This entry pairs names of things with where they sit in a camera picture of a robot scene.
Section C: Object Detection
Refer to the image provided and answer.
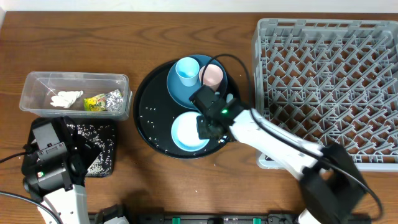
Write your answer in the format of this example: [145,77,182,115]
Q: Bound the yellow snack wrapper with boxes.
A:
[83,90,124,112]

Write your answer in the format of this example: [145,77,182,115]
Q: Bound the round black serving tray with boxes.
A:
[133,60,227,159]

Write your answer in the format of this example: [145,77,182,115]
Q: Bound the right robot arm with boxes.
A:
[190,98,367,223]

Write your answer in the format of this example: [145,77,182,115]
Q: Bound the black mounting rail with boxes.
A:
[127,214,298,224]

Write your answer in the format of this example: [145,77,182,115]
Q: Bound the light blue plastic knife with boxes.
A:
[226,93,234,103]

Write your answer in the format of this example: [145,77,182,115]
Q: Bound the clear plastic bin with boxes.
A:
[19,72,132,121]

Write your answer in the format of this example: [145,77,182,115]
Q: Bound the pink cup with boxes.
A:
[203,64,223,92]

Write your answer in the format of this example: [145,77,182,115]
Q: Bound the light blue cup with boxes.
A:
[175,57,200,87]

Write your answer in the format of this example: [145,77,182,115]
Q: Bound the dark blue plate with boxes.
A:
[167,60,228,110]

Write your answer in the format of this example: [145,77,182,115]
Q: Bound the cooked white rice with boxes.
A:
[67,123,115,177]

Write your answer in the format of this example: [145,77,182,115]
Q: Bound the black rectangular tray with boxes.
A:
[21,116,117,182]

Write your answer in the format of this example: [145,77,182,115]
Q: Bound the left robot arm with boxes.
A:
[21,116,101,223]

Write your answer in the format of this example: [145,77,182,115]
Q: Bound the light blue bowl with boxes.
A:
[171,111,210,152]

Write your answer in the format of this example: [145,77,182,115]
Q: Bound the grey dishwasher rack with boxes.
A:
[252,19,397,172]

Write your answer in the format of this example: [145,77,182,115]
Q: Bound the white tissue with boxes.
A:
[50,90,84,108]

